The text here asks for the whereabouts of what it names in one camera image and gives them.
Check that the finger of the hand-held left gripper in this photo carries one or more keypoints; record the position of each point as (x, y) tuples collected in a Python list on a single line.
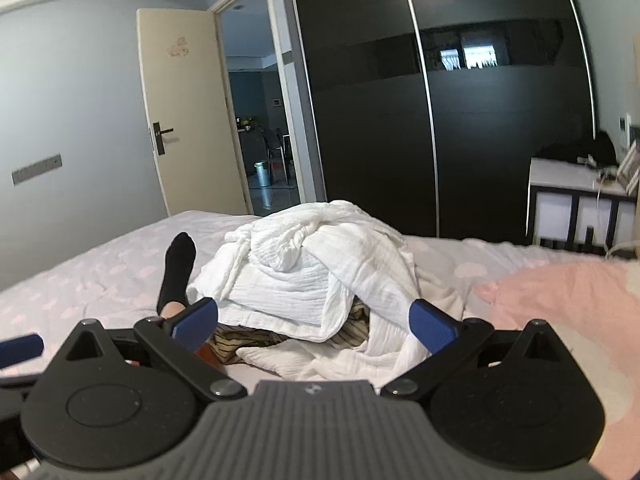
[(20, 350)]

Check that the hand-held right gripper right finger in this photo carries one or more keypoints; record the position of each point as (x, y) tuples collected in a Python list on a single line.
[(431, 329)]

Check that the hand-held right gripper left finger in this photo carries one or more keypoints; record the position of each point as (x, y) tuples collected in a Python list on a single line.
[(192, 324)]

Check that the white crinkled garment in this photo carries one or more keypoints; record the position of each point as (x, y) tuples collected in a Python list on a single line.
[(300, 270)]

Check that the cream soft garment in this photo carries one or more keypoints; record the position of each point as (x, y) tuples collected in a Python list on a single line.
[(442, 292)]

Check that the tan black striped garment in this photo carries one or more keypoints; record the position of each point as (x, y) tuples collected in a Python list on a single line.
[(240, 340)]

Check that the person's foot in black sock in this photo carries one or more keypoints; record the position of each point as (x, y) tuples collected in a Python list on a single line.
[(176, 272)]

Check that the grey pink dotted bedsheet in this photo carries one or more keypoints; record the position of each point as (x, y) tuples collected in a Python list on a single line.
[(75, 280)]

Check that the pink blanket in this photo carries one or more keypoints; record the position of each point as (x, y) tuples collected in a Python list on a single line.
[(575, 310)]

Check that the white trash bin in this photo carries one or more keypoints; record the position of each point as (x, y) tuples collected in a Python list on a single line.
[(261, 175)]

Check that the white black nightstand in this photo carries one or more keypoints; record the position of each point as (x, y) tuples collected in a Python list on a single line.
[(565, 200)]

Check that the dark chair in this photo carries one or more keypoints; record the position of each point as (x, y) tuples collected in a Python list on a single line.
[(280, 152)]

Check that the cream door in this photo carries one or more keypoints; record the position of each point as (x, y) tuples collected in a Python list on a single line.
[(195, 110)]

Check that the black sliding wardrobe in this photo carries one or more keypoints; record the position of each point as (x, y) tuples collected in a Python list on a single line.
[(380, 110)]

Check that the black bag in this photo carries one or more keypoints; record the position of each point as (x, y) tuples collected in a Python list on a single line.
[(585, 150)]

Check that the grey wall panel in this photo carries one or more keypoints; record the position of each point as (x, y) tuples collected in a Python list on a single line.
[(36, 169)]

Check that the white door frame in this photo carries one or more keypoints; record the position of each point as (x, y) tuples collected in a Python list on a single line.
[(295, 110)]

